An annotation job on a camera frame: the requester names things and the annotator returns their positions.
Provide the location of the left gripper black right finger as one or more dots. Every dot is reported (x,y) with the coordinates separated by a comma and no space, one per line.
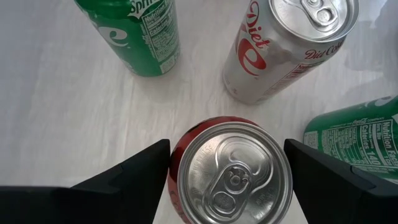
(335,193)

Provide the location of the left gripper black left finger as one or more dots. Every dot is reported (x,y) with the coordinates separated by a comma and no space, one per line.
(124,193)

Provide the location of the red cola can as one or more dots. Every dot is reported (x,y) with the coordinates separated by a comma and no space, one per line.
(230,174)

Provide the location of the silver diet cola can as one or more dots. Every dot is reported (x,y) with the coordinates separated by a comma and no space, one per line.
(280,53)

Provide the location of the green Sprite can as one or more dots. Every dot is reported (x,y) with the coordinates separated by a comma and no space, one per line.
(140,40)
(357,143)

